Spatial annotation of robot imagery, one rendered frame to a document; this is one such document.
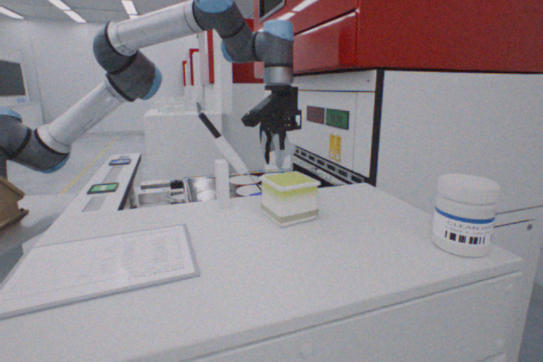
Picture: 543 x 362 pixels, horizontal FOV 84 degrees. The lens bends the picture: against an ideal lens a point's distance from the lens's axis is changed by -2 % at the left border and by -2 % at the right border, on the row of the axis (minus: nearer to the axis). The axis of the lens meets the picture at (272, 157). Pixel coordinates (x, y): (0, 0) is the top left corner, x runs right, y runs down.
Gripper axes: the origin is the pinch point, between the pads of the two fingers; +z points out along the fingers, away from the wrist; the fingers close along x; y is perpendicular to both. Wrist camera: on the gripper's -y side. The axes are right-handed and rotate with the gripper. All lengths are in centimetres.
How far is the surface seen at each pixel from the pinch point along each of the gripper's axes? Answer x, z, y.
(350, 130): -14.0, -8.9, 14.3
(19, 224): 37, 17, -58
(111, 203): -1.1, 2.6, -38.9
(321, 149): 0.8, -1.2, 18.6
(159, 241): -23.7, 1.8, -35.6
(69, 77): 831, -45, -19
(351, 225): -35.1, 2.1, -8.5
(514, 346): -40, 69, 76
